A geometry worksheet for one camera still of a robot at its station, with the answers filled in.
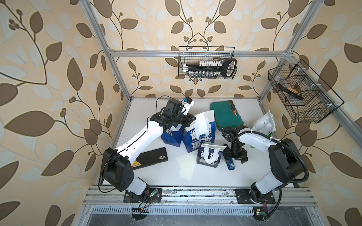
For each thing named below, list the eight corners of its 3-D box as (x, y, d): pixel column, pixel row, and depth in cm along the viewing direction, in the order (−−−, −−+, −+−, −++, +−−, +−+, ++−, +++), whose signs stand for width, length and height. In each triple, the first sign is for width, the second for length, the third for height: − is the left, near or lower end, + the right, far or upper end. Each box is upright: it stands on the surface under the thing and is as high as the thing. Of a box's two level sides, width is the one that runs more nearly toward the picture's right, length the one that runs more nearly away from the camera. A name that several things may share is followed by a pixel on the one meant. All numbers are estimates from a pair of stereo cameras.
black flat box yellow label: (133, 169, 85) (132, 168, 83) (132, 156, 90) (132, 154, 89) (168, 160, 88) (168, 159, 87) (166, 147, 94) (165, 146, 92)
